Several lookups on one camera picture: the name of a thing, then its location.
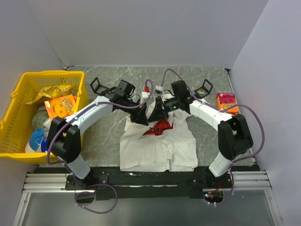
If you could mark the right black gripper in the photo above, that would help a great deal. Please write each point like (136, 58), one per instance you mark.
(158, 113)

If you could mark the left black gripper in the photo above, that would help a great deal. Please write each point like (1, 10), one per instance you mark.
(139, 117)

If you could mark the white Coca-Cola t-shirt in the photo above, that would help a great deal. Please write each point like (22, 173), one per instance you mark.
(173, 150)

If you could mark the green round brooch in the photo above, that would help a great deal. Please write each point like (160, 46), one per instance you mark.
(201, 91)

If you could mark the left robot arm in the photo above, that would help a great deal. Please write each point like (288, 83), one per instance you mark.
(64, 136)

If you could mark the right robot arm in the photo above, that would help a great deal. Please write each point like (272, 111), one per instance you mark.
(234, 137)

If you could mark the black folding mirror right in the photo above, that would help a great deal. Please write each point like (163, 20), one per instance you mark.
(207, 86)

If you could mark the black folding mirror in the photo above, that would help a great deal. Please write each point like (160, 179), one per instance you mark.
(96, 85)
(207, 86)

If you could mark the black folding mirror left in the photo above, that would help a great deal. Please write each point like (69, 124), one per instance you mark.
(96, 85)

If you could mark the pink orange sponge box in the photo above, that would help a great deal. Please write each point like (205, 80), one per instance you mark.
(225, 101)

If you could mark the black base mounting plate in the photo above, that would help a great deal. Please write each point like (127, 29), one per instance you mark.
(111, 182)

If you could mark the orange Scrub Daddy box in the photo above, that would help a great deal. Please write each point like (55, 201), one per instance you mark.
(61, 106)

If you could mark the gold snack bag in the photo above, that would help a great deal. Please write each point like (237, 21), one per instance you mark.
(52, 92)

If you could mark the green scrub sponge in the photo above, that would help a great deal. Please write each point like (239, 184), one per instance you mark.
(39, 118)

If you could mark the blue white canister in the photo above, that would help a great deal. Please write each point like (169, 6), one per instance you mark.
(43, 145)

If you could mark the blue lid white container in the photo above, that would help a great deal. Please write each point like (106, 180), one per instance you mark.
(33, 145)

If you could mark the yellow plastic basket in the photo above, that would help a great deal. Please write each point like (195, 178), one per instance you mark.
(16, 127)

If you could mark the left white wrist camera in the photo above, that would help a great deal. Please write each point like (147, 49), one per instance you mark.
(145, 95)

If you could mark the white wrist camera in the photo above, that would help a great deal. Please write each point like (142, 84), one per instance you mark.
(159, 90)
(145, 95)

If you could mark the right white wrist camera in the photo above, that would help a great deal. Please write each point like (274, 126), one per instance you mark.
(159, 90)

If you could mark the aluminium rail frame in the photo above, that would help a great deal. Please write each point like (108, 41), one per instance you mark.
(39, 184)

